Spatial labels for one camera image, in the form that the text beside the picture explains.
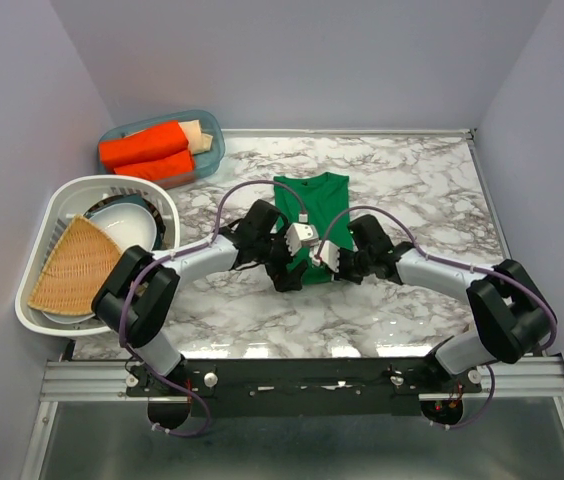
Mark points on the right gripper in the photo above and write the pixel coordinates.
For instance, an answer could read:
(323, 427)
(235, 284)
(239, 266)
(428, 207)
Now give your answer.
(341, 274)

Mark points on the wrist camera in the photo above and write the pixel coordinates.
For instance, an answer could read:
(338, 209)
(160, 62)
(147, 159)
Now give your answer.
(299, 236)
(326, 254)

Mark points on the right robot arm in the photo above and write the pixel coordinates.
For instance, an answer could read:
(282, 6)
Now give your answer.
(511, 317)

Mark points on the wicker fan-shaped tray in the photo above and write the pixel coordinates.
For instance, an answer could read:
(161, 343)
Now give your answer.
(75, 270)

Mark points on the aluminium rail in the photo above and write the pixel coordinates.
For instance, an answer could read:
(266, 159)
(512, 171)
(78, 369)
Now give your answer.
(106, 381)

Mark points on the rolled orange t-shirt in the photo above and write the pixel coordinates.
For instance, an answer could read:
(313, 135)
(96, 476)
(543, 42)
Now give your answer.
(174, 165)
(153, 143)

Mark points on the white bowl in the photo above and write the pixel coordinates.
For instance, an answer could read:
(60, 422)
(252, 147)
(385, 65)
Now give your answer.
(127, 225)

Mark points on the blue plastic bin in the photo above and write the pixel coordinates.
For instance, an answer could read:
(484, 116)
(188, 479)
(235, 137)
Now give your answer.
(205, 163)

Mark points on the black mounting base plate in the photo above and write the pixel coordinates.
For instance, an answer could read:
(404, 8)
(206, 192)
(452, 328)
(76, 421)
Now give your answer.
(304, 387)

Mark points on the dark teal plate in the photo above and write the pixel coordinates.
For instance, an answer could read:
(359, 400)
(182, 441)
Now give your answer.
(139, 200)

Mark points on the green t-shirt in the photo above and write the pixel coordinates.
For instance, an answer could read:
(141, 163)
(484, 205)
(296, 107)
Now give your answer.
(324, 196)

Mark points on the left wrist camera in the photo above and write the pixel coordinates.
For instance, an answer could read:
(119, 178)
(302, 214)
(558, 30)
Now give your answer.
(299, 236)

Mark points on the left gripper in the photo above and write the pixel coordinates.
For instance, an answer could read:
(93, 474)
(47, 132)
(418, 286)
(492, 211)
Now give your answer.
(282, 279)

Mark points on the upper rolled orange t-shirt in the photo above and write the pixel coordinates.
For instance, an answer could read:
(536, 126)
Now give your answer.
(153, 143)

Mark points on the white plastic basket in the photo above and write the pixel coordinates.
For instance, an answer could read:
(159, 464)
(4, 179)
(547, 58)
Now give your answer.
(76, 197)

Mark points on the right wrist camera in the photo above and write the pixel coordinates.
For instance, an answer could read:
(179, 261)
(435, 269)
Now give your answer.
(326, 254)

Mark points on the lower rolled orange t-shirt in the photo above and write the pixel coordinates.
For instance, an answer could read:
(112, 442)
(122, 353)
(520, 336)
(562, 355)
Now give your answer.
(174, 165)

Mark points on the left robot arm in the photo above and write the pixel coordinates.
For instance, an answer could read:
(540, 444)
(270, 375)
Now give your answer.
(137, 294)

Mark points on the rolled beige t-shirt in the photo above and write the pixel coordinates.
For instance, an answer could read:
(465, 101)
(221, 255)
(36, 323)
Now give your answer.
(198, 141)

